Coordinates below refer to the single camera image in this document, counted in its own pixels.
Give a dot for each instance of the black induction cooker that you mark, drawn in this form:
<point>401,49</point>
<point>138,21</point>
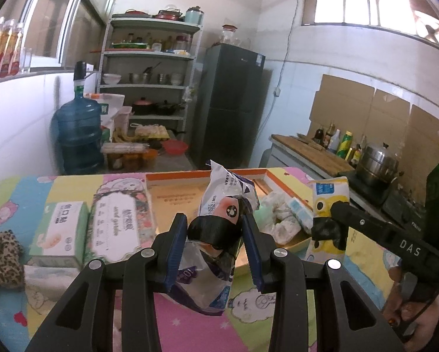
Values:
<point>366,190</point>

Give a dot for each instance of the leopard print scrunchie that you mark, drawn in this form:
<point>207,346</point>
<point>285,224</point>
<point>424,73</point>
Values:
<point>3,256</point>

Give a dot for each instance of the green white carton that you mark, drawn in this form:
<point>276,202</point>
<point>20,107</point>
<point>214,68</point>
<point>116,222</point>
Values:
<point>58,227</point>

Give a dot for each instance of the steel pot with ladle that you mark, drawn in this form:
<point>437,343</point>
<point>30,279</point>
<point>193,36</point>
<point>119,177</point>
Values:
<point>142,77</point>

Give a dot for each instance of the floral tissue pack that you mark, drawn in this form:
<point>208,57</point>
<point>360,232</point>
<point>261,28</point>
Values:
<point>120,220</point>

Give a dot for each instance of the red lidded black pot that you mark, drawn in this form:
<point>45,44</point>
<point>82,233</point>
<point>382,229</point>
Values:
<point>143,107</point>

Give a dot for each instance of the purple white plastic packet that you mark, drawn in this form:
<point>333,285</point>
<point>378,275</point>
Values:
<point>219,190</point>

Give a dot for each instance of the low green table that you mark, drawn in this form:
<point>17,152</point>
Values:
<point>175,163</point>

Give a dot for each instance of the brown pickle jar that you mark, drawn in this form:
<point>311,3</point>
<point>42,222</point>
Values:
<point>115,162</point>

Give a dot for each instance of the clear glass jar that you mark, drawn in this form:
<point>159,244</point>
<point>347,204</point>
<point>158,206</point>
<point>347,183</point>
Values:
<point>231,36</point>

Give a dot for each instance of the white plastic bottle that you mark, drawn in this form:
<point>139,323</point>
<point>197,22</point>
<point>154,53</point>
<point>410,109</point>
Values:
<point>335,141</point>

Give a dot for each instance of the clear lidded food tray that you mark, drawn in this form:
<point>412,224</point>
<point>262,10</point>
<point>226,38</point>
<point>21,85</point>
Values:
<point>124,147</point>

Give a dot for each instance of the grey kitchen counter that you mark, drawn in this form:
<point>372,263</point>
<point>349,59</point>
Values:
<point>289,163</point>

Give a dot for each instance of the colourful cartoon printed blanket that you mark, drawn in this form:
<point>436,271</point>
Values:
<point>21,205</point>

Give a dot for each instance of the egg tray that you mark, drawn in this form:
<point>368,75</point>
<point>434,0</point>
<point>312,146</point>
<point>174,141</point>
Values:
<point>151,132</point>

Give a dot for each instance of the wooden cutting board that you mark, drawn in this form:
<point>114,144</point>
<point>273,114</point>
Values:
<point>307,154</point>

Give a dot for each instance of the aluminium sliding window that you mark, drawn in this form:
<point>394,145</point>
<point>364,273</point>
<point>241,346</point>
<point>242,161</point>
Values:
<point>50,14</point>

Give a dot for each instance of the white metal shelf rack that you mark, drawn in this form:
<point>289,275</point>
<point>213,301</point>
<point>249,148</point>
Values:
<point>149,58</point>

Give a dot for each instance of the cardboard wall panel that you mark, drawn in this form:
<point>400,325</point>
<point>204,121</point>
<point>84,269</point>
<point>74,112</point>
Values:
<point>369,117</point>

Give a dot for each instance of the person's right hand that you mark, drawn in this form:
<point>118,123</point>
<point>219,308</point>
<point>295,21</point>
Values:
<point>419,321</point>

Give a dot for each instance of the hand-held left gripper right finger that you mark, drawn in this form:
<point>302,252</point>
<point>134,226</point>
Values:
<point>254,256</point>

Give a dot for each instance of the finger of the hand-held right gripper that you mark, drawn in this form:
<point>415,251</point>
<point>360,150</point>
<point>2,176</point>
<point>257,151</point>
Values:
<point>358,222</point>

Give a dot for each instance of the green tray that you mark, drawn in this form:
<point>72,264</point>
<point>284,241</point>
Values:
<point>129,46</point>

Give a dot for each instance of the green snack bag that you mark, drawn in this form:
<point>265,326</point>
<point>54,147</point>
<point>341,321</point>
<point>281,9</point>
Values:
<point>107,135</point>

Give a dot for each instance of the dark sauce bottle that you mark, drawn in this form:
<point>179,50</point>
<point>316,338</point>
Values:
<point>328,135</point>
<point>317,137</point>

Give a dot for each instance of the green bottle yellow cap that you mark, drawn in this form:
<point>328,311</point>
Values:
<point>344,145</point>

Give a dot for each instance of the barred upper window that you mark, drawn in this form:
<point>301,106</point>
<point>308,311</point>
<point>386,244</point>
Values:
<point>351,0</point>

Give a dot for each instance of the yellow plastic packet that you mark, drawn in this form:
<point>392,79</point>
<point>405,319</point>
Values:
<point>327,194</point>

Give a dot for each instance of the blue water jug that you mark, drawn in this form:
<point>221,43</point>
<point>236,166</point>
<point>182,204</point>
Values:
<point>78,132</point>

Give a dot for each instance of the blue white packet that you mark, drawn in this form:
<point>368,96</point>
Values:
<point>302,214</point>

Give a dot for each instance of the steel steamer pot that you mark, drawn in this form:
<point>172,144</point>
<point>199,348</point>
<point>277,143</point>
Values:
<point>377,165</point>

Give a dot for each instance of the white wall socket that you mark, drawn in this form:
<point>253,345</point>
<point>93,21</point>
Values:
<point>277,92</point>

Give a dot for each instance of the dark refrigerator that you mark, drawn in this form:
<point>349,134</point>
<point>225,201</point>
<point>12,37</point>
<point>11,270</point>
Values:
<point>226,106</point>

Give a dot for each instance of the bunch of bananas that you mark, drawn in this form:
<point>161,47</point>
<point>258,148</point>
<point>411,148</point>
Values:
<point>122,136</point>

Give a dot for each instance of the red cooking pans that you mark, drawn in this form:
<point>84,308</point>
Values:
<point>168,14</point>

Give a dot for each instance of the orange rimmed cardboard box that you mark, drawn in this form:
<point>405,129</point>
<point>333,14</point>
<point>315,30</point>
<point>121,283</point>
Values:
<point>168,198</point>

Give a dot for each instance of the mint green sponge pack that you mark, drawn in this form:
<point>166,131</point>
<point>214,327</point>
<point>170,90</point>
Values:
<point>267,215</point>

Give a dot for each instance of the red plastic basin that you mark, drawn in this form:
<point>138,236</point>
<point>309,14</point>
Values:
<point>175,148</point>

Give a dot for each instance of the black water pump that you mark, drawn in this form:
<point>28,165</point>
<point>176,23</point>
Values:
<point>80,73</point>

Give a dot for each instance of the teal lidded jar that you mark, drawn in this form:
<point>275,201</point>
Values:
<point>194,16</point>

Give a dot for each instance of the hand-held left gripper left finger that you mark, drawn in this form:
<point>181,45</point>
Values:
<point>175,253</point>

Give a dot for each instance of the stack of white bowls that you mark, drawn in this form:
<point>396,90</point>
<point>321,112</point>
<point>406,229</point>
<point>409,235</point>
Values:
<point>177,79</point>

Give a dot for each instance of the white flour sack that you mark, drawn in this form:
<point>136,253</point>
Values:
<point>107,110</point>

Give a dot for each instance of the black wok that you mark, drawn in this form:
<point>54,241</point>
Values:
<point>170,109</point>

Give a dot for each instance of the orange pickle jar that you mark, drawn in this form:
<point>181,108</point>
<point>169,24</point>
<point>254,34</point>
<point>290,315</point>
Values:
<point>150,157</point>
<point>133,162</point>

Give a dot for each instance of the row of condiment jars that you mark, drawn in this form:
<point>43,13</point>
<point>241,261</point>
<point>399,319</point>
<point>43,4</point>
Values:
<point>157,43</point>

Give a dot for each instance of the steel cup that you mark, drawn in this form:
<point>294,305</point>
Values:
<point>163,79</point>

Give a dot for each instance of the white bowl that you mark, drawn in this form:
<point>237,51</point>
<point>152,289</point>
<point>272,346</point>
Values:
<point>112,79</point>

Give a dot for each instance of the clear drinking glass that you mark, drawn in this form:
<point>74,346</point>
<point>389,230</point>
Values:
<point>26,62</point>

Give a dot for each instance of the red plate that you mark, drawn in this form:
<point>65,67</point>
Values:
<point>137,13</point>

